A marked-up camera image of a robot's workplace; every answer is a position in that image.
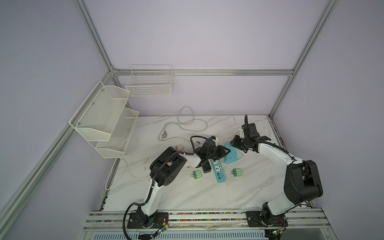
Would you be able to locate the white mesh shelf lower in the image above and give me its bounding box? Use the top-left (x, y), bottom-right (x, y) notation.
top-left (96, 108), bottom-right (139, 159)

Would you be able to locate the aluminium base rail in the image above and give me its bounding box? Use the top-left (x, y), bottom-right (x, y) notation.
top-left (83, 208), bottom-right (331, 232)

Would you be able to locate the white mesh shelf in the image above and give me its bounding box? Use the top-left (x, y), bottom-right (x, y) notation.
top-left (96, 108), bottom-right (139, 159)
top-left (69, 82), bottom-right (130, 142)

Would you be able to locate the teal triangular power strip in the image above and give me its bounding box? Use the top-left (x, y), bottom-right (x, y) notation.
top-left (224, 142), bottom-right (242, 165)

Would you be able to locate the pink usb charger plug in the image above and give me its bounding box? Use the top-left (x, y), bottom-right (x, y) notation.
top-left (175, 145), bottom-right (184, 151)

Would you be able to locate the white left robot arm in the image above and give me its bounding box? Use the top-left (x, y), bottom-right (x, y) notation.
top-left (126, 136), bottom-right (231, 228)

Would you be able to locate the cream power cable with plug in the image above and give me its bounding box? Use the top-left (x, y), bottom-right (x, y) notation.
top-left (217, 118), bottom-right (272, 145)

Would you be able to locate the green usb charger plug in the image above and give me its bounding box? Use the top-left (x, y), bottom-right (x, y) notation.
top-left (192, 170), bottom-right (203, 180)

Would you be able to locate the black power strip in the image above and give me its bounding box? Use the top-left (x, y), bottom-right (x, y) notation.
top-left (201, 160), bottom-right (212, 174)

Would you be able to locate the white wire basket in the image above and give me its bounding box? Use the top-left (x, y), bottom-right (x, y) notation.
top-left (126, 65), bottom-right (174, 97)

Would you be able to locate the light green charger plug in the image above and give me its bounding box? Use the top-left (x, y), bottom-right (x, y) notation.
top-left (232, 168), bottom-right (243, 177)

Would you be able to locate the grey power cable with plug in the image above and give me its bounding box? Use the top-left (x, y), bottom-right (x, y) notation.
top-left (158, 105), bottom-right (209, 145)

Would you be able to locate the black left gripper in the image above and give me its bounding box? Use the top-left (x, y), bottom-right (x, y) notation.
top-left (206, 145), bottom-right (230, 162)

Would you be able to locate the white mesh shelf upper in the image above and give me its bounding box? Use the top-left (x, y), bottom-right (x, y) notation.
top-left (69, 82), bottom-right (130, 142)

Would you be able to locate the teal rectangular power strip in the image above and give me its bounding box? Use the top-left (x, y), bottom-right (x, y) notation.
top-left (211, 160), bottom-right (226, 184)

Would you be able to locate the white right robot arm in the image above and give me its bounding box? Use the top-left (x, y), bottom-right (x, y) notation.
top-left (230, 118), bottom-right (323, 227)

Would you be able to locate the thin white cable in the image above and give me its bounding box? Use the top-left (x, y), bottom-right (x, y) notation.
top-left (104, 137), bottom-right (154, 192)

